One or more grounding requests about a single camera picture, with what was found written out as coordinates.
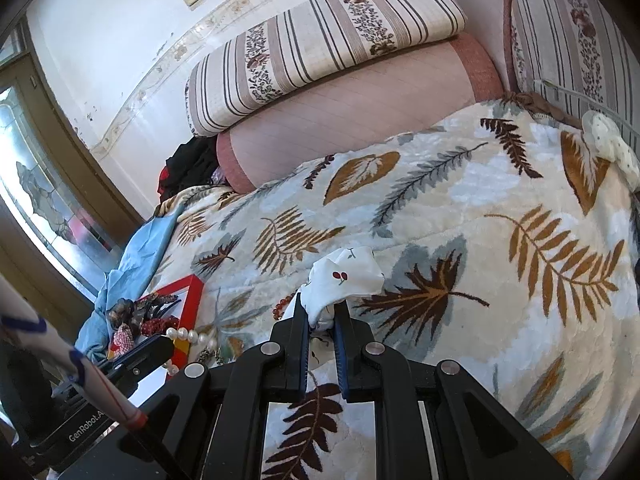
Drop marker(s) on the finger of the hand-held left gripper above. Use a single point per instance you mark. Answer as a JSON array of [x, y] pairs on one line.
[[147, 352]]

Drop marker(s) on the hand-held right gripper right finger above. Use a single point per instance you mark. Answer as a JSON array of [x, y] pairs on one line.
[[341, 350]]

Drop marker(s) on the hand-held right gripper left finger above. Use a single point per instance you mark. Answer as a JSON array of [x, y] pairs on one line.
[[302, 345]]

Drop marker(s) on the red jewelry box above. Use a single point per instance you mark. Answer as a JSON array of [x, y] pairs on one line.
[[192, 295]]

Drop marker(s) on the white cherry print scrunchie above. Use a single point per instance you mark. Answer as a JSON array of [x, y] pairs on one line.
[[350, 270]]

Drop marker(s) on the person's left forearm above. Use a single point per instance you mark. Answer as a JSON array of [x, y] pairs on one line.
[[55, 355]]

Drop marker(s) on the red beaded hair band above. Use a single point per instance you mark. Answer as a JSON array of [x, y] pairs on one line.
[[156, 326]]

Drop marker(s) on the red plaid hair bow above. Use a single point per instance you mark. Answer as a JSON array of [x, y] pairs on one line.
[[122, 338]]

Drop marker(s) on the heap of dark hair clips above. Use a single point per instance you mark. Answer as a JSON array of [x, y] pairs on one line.
[[125, 310]]

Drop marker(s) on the blue cloth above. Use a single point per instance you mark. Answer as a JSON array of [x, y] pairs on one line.
[[135, 260]]

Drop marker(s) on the leaf print blanket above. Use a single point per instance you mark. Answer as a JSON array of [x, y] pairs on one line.
[[450, 240]]

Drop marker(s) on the glass panel door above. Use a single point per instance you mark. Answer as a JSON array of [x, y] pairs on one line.
[[45, 195]]

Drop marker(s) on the black cloth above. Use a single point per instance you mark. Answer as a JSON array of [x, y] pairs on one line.
[[192, 167]]

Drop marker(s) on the pink quilted bolster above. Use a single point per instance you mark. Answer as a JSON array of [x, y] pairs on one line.
[[360, 115]]

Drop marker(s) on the striped floral pillow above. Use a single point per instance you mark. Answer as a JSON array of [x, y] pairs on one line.
[[320, 45]]

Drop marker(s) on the white dotted scrunchie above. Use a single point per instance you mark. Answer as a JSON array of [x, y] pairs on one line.
[[612, 147]]

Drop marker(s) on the striped floral cushion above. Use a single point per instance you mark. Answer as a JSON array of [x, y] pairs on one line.
[[575, 35]]

